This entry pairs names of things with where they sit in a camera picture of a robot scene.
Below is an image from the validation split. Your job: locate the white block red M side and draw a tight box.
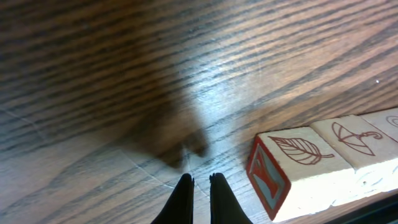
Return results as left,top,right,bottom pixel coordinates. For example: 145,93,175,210
360,108,398,141

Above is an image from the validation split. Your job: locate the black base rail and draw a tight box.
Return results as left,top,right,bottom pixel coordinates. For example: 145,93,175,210
326,194,397,224

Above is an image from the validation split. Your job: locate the yellow block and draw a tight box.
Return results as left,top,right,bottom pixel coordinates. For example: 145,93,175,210
310,115,397,198

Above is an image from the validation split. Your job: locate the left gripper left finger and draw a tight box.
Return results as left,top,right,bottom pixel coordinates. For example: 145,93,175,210
151,173,195,224

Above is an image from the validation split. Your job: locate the white block blue side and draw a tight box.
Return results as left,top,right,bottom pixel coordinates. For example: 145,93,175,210
246,127,354,222

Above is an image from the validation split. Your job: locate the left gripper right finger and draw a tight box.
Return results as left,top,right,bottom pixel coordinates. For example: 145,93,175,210
210,173,251,224

